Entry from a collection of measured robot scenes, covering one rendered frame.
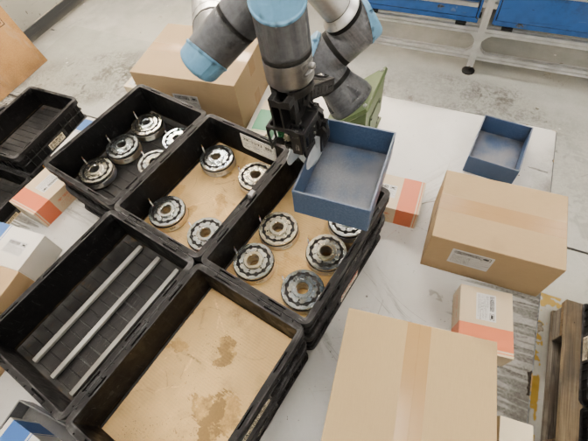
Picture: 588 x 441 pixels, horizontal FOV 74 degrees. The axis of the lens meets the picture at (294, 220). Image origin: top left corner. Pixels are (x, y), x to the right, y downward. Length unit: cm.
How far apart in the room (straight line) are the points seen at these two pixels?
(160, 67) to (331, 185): 91
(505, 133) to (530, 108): 131
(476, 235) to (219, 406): 71
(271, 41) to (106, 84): 275
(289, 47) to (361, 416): 64
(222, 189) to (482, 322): 76
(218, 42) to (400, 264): 76
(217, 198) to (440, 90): 194
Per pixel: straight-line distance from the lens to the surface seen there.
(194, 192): 117
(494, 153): 146
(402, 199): 117
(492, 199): 113
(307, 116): 66
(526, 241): 109
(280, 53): 58
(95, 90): 325
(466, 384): 87
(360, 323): 86
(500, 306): 108
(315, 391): 103
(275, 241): 99
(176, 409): 95
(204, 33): 69
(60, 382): 108
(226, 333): 95
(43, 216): 148
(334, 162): 84
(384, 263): 114
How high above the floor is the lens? 171
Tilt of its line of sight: 57 degrees down
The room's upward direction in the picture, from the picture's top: 9 degrees counter-clockwise
